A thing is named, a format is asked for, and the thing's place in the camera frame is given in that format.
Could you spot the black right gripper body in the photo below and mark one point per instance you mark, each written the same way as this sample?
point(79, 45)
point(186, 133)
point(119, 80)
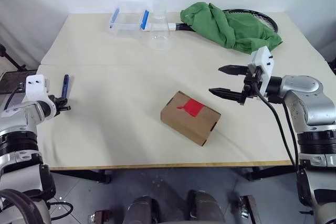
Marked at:
point(250, 85)

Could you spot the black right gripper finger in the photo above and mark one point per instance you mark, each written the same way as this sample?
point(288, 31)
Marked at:
point(227, 93)
point(233, 69)

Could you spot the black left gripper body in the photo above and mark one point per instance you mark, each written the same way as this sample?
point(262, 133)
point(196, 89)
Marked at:
point(57, 103)

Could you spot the blue pen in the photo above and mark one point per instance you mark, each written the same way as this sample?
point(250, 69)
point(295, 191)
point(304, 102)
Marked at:
point(65, 85)

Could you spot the brown cardboard box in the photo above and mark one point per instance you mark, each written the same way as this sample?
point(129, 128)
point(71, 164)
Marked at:
point(189, 123)

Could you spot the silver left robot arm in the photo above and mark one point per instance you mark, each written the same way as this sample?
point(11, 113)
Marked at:
point(15, 155)

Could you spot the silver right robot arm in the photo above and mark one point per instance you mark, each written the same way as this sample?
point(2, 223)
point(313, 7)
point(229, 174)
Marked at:
point(315, 103)

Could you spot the red tape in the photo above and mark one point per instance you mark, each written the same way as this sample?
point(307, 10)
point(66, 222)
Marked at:
point(193, 106)

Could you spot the green cloth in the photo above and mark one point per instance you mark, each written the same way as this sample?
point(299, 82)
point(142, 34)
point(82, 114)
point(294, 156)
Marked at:
point(231, 27)

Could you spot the black tripod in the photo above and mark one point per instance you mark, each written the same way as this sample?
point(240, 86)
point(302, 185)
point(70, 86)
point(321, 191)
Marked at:
point(10, 57)

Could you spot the black racket with white grip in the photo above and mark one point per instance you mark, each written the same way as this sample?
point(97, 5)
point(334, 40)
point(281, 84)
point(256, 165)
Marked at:
point(161, 26)

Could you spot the clear plastic beaker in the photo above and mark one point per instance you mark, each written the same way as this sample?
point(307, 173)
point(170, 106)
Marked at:
point(160, 24)

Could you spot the clear container with blue latches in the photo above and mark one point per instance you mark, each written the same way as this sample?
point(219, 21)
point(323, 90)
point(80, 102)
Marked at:
point(126, 20)

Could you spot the dark rounded shape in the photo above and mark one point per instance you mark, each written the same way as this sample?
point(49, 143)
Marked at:
point(206, 208)
point(143, 211)

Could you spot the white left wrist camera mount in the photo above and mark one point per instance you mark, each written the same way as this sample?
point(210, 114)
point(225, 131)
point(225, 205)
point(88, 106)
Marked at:
point(35, 87)

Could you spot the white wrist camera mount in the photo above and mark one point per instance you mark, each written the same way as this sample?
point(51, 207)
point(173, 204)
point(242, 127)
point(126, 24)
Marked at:
point(263, 60)
point(35, 87)

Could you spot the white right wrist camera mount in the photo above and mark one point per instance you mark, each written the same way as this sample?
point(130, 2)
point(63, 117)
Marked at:
point(263, 60)

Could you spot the black table frame leg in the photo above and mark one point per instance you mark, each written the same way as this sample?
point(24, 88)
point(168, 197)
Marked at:
point(84, 174)
point(267, 172)

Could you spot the dark metal floor bracket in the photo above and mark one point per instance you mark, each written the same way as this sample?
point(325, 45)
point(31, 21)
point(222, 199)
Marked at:
point(250, 209)
point(101, 217)

